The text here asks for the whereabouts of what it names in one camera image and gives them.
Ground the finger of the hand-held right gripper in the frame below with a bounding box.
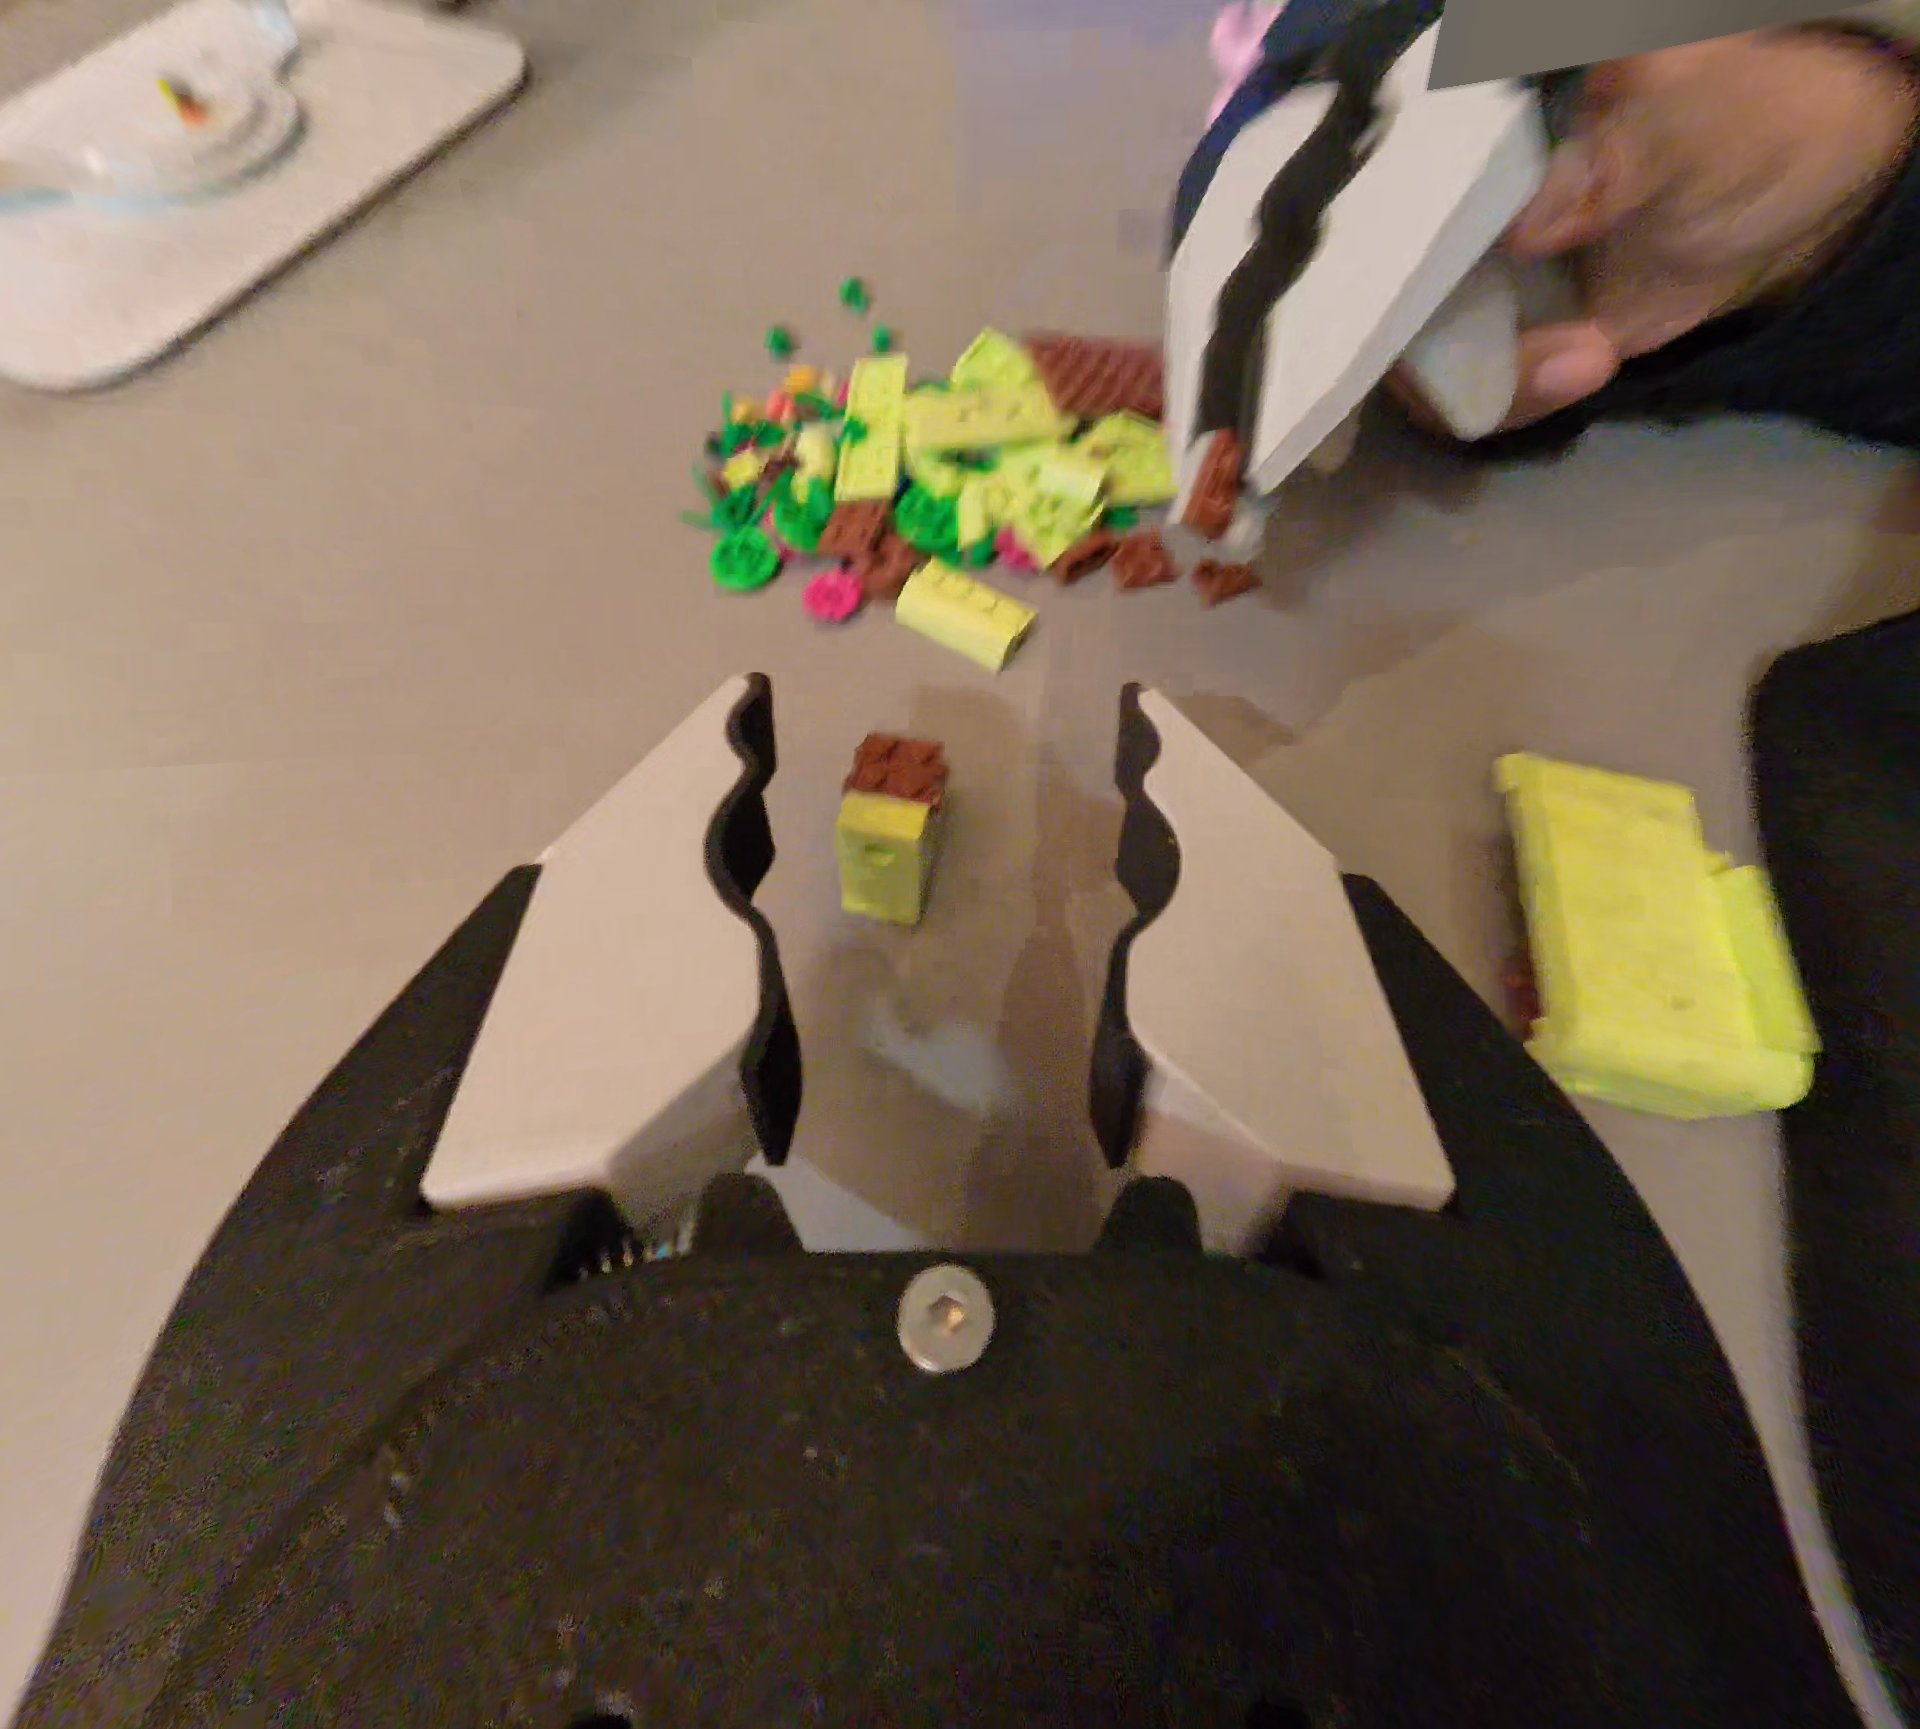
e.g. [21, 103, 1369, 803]
[1222, 75, 1551, 498]
[1167, 86, 1344, 448]

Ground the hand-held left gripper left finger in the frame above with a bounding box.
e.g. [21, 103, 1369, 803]
[417, 671, 808, 1232]

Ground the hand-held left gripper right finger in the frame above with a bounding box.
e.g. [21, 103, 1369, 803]
[1087, 683, 1459, 1254]

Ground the small brown plate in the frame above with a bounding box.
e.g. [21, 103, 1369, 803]
[1175, 426, 1263, 552]

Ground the small lime brown brick block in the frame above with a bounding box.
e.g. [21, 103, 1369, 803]
[834, 730, 955, 928]

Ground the large lime brick assembly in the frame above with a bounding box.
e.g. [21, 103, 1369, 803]
[1493, 751, 1825, 1122]

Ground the person's right forearm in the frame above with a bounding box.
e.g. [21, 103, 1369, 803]
[1613, 167, 1920, 448]

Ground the person's right hand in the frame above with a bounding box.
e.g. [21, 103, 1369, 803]
[1507, 30, 1920, 429]

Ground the pile of loose toy bricks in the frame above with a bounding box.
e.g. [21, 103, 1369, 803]
[683, 273, 1270, 629]

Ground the lime curved slope piece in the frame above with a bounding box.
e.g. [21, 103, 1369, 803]
[895, 557, 1041, 674]

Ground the white monitor stand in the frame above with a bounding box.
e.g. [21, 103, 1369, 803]
[0, 0, 530, 397]

